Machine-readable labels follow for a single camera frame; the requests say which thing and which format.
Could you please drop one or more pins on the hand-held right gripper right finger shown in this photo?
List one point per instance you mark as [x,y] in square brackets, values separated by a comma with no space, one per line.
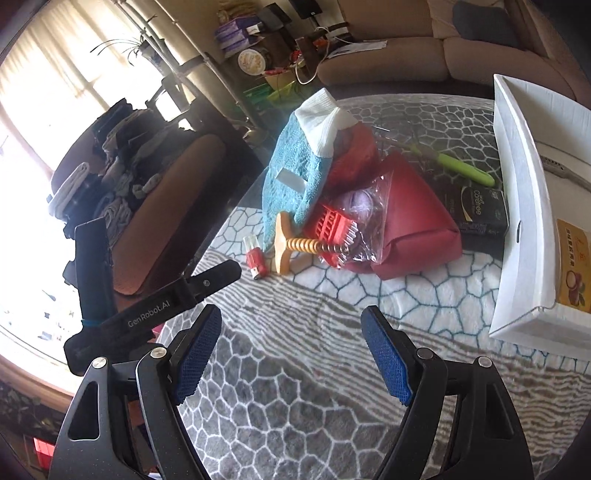
[388,360]

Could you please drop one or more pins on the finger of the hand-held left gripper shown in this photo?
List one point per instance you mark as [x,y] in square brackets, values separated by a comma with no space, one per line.
[212,279]

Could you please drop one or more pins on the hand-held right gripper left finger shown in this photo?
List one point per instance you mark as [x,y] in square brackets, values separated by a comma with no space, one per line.
[198,355]

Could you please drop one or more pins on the yellow carton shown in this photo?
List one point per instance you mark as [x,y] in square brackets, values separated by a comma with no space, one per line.
[575,263]

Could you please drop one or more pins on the white cardboard box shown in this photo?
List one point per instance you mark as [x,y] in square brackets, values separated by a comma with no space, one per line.
[517,184]

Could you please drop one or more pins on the silver metal serving utensil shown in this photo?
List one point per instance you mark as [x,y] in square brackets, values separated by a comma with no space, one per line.
[561,170]

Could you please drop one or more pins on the small red and white plug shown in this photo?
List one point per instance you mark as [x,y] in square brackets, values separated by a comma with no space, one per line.
[256,264]

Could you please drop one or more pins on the grey patterned blanket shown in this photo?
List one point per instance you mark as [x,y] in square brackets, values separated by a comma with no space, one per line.
[300,392]

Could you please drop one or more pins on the brown upholstered chair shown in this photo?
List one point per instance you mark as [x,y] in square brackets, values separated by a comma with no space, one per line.
[184,184]

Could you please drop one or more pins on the red ribbed plastic piece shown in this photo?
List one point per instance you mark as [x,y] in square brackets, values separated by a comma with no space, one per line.
[330,226]

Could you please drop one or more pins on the red leather pouch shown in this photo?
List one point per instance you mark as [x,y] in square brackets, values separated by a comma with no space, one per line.
[411,221]

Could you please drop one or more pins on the blue towel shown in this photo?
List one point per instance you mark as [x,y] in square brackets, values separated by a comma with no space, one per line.
[286,152]

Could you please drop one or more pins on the clear crinkled plastic bag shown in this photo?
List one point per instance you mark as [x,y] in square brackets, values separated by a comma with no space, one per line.
[364,203]

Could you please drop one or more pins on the pile of folded clothes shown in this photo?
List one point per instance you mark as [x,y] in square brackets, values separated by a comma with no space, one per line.
[120,147]

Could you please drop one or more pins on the red box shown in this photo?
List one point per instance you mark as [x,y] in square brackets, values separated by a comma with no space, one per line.
[45,450]

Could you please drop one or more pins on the black carton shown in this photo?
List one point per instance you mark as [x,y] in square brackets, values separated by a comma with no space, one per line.
[480,207]

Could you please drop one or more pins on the white cloth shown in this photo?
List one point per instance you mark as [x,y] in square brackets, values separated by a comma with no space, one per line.
[323,124]

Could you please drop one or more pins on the green plastic bin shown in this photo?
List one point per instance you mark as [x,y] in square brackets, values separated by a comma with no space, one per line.
[272,94]

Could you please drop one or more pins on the bamboo pole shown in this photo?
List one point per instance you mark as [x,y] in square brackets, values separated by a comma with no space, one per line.
[203,60]

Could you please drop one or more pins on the round printed tin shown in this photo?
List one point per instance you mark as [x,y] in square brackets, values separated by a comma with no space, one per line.
[251,61]

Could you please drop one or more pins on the purple tissue box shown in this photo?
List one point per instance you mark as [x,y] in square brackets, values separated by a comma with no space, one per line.
[233,32]
[238,44]
[231,23]

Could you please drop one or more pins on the potted green plant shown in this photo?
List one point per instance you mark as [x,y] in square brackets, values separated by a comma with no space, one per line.
[138,46]

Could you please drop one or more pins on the dark wooden chair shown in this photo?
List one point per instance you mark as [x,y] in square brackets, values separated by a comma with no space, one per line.
[307,50]

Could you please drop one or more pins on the black speaker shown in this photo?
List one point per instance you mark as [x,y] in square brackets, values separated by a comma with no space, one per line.
[273,14]
[304,7]

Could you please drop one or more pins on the white papers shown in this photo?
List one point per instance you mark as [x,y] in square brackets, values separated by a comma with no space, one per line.
[355,48]

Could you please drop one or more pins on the brown sofa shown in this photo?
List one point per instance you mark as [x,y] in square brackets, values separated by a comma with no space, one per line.
[392,60]

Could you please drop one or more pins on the dark blue cushion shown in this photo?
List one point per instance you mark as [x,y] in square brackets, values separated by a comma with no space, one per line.
[485,23]

